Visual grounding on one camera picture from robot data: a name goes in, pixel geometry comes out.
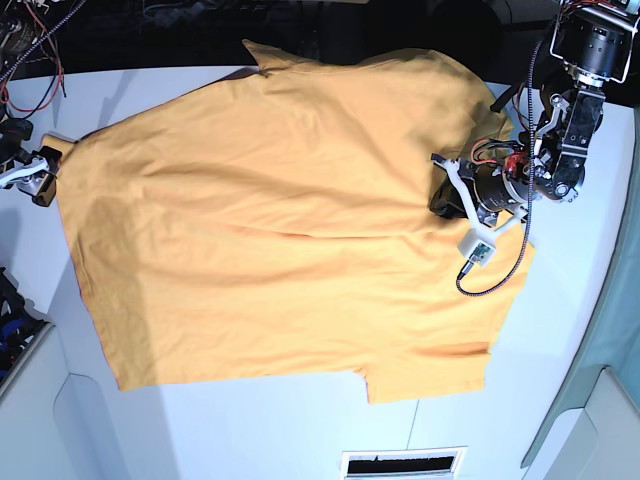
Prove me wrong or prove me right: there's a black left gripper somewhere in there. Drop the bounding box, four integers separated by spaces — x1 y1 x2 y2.
429 160 528 220

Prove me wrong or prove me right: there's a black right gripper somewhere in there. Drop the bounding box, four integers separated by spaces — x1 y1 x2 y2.
1 119 56 207

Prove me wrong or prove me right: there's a yellow t-shirt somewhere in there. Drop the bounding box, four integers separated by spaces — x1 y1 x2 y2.
56 42 534 404

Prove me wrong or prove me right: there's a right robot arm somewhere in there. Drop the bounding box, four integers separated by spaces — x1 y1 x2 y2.
1 1 65 207

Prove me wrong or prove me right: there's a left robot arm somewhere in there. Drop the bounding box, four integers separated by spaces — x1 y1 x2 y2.
429 1 639 226

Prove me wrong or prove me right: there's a bin with blue black items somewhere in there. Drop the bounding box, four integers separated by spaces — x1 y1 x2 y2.
0 266 48 384

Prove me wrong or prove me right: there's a white vent grille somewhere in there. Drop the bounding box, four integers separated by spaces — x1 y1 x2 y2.
340 447 468 480

